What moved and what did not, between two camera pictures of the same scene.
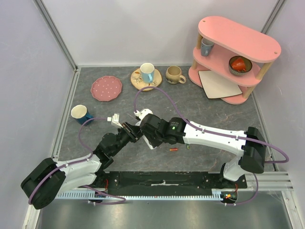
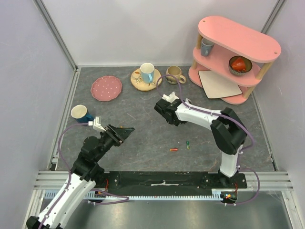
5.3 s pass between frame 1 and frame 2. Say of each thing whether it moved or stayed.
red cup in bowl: stayed
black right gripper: moved
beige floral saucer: stayed
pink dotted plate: stayed
